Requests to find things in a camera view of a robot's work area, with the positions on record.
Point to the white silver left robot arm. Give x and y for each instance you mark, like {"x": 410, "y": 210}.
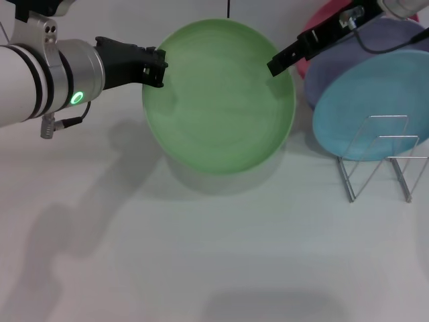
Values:
{"x": 30, "y": 77}

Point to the pink plate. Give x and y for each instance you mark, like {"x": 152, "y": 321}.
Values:
{"x": 323, "y": 16}

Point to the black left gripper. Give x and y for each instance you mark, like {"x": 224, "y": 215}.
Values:
{"x": 120, "y": 65}

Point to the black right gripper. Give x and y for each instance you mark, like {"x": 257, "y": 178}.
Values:
{"x": 330, "y": 31}

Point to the green plate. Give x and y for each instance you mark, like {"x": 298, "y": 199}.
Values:
{"x": 221, "y": 100}

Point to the purple plate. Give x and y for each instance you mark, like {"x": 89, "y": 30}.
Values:
{"x": 378, "y": 37}

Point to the blue plate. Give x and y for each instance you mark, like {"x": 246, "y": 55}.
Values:
{"x": 355, "y": 100}

